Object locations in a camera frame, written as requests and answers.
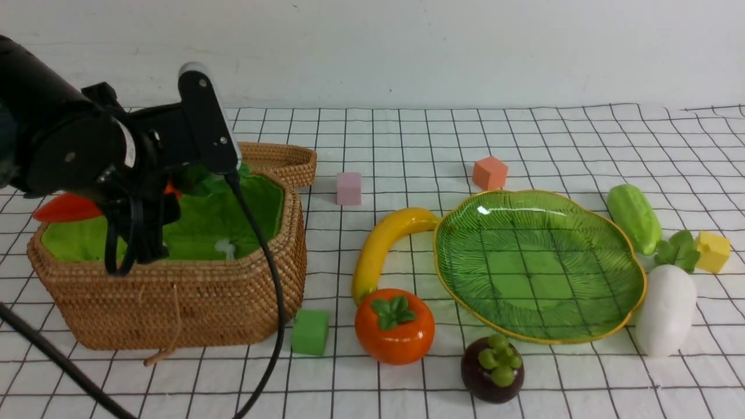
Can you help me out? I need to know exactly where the white checkered tablecloth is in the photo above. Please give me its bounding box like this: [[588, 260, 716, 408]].
[[0, 104, 745, 419]]

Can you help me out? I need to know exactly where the purple toy mangosteen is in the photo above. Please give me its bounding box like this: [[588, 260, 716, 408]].
[[460, 333, 524, 404]]

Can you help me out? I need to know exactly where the yellow foam cube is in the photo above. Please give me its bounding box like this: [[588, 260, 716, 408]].
[[695, 231, 730, 274]]

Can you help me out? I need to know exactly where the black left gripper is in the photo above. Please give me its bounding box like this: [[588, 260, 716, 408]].
[[81, 82, 201, 276]]

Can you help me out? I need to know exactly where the green foam cube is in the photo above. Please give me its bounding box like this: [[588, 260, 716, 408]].
[[291, 308, 329, 356]]

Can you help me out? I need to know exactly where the yellow toy banana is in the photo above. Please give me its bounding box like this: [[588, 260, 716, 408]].
[[351, 207, 440, 307]]

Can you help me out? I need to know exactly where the orange foam cube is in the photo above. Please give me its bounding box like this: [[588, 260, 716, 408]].
[[471, 156, 509, 191]]

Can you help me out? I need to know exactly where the pink foam cube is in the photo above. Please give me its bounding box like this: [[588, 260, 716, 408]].
[[336, 172, 363, 206]]

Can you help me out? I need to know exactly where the orange toy persimmon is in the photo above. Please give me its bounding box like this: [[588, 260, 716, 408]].
[[354, 288, 436, 365]]

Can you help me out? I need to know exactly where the black camera cable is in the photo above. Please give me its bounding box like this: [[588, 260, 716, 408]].
[[0, 172, 287, 419]]

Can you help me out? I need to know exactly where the green toy cucumber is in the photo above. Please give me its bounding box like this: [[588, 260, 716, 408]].
[[606, 184, 662, 255]]

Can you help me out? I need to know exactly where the woven rattan basket lid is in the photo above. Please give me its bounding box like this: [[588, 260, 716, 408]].
[[239, 141, 317, 189]]

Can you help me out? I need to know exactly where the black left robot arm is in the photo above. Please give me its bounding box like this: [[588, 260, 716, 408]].
[[1, 35, 196, 271]]

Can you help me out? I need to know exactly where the white toy radish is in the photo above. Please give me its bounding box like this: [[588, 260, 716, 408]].
[[636, 230, 700, 358]]

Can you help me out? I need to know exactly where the woven rattan basket green lining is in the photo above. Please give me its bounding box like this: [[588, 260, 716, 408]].
[[26, 164, 308, 365]]

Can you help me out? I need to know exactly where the orange toy carrot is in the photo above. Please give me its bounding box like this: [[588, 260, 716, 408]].
[[33, 165, 251, 223]]

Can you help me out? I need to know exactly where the wrist camera with white edge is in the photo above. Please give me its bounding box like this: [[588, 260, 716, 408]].
[[178, 62, 242, 175]]

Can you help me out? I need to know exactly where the green leaf-shaped glass plate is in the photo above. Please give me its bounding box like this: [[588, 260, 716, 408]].
[[433, 189, 648, 345]]

